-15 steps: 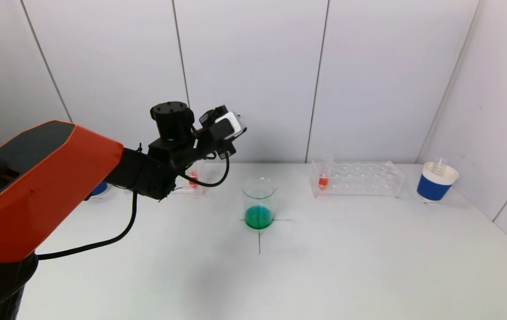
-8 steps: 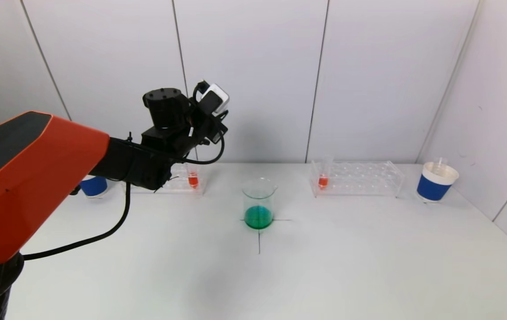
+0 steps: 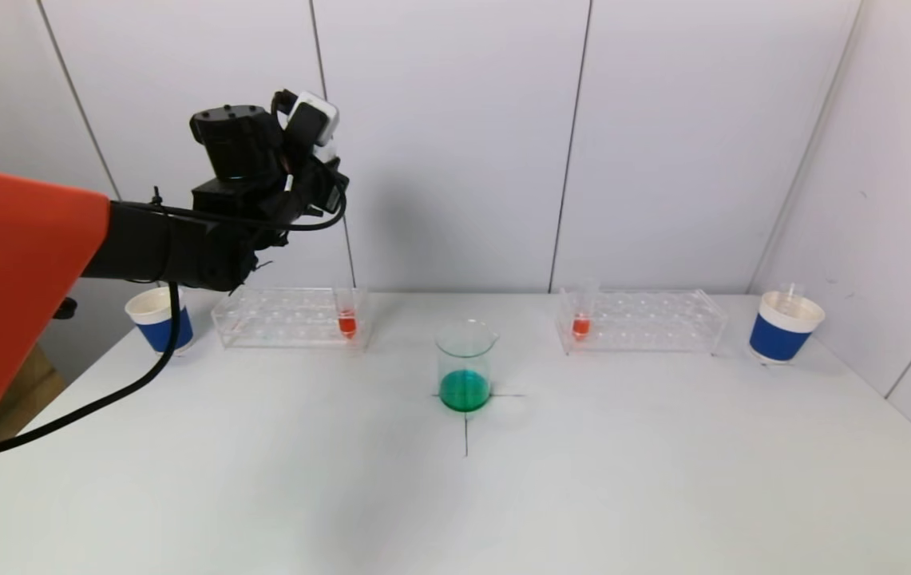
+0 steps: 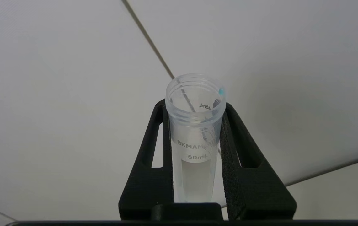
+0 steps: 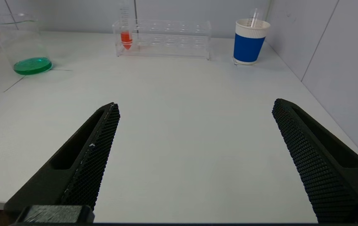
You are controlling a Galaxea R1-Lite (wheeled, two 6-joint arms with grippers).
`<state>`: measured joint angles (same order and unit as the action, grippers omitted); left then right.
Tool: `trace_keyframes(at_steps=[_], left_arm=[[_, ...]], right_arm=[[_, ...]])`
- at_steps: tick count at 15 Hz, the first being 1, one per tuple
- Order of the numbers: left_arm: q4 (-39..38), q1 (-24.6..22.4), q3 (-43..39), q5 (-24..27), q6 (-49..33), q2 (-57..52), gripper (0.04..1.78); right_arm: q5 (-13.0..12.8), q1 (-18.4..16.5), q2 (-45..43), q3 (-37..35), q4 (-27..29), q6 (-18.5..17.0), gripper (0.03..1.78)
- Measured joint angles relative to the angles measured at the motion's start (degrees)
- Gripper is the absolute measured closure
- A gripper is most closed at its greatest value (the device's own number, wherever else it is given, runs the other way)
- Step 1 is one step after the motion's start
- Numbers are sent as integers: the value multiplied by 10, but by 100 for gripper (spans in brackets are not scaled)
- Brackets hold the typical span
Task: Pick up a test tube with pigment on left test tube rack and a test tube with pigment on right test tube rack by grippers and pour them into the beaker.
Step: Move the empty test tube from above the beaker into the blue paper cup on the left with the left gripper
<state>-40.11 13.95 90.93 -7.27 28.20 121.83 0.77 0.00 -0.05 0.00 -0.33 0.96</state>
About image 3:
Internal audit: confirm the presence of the white paper cup blue sleeve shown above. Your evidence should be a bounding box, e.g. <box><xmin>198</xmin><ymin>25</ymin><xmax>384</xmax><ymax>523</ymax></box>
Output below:
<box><xmin>125</xmin><ymin>287</ymin><xmax>195</xmax><ymax>357</ymax></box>
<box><xmin>748</xmin><ymin>291</ymin><xmax>826</xmax><ymax>367</ymax></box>

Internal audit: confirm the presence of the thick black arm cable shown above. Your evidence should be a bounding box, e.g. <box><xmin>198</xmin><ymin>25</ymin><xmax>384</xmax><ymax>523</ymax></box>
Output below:
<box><xmin>0</xmin><ymin>284</ymin><xmax>184</xmax><ymax>456</ymax></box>

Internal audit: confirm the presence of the test tube with red pigment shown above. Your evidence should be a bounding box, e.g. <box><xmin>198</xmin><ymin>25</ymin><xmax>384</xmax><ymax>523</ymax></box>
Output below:
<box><xmin>334</xmin><ymin>280</ymin><xmax>360</xmax><ymax>341</ymax></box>
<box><xmin>572</xmin><ymin>277</ymin><xmax>600</xmax><ymax>343</ymax></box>

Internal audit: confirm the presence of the clear acrylic test tube rack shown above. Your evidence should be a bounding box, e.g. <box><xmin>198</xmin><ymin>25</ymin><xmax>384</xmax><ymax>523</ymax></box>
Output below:
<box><xmin>556</xmin><ymin>289</ymin><xmax>727</xmax><ymax>357</ymax></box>
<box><xmin>212</xmin><ymin>287</ymin><xmax>374</xmax><ymax>352</ymax></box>

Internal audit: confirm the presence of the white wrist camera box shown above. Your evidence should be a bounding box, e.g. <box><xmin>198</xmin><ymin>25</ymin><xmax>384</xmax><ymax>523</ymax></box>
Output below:
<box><xmin>275</xmin><ymin>90</ymin><xmax>340</xmax><ymax>165</ymax></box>

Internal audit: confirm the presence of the clear glass beaker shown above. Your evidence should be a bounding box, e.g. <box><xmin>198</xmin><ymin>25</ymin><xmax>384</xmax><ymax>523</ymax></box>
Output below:
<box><xmin>434</xmin><ymin>318</ymin><xmax>500</xmax><ymax>414</ymax></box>

